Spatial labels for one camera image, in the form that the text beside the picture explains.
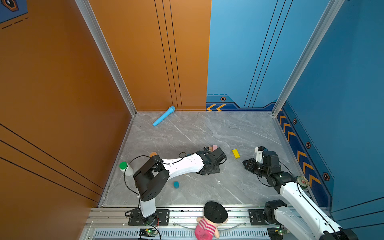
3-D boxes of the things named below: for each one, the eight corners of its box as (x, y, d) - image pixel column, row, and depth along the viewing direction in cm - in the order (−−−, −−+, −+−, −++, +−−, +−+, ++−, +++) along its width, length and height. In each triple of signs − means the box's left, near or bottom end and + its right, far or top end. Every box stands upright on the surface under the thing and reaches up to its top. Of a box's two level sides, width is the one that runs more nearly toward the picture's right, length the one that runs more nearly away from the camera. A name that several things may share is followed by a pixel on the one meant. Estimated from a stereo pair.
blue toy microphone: (153, 125, 114) (152, 122, 111) (171, 108, 127) (171, 105, 124) (157, 128, 113) (156, 124, 110) (175, 110, 125) (175, 107, 122)
